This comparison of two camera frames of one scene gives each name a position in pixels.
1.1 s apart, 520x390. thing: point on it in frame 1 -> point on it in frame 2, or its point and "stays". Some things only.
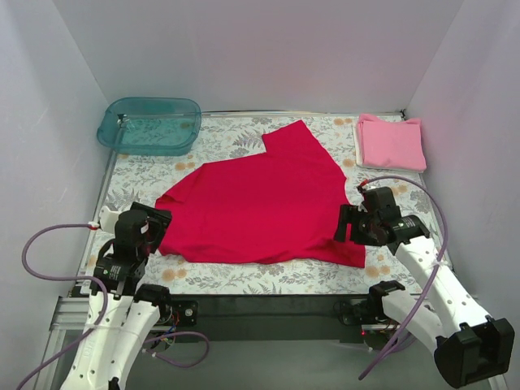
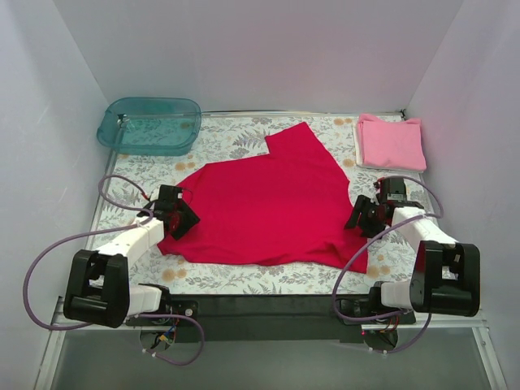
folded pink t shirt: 392,145 stays
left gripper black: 156,219 -> 184,219
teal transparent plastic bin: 149,126 stays
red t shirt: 282,207 stays
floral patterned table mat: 127,179 stays
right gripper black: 346,223 -> 366,213
